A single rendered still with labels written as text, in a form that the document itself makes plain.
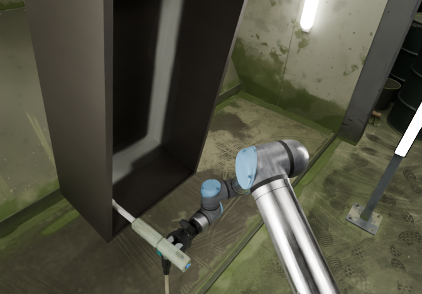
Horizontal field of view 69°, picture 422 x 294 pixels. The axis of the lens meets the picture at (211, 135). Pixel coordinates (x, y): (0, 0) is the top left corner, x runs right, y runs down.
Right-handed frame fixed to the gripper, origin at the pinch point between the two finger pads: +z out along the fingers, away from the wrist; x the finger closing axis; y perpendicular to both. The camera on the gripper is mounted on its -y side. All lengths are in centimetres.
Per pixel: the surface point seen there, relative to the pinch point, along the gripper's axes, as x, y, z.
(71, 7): 21, -94, 13
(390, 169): -62, -5, -127
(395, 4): -17, -77, -206
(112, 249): 45, 50, -5
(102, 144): 17, -55, 12
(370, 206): -64, 29, -128
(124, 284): 23, 49, 4
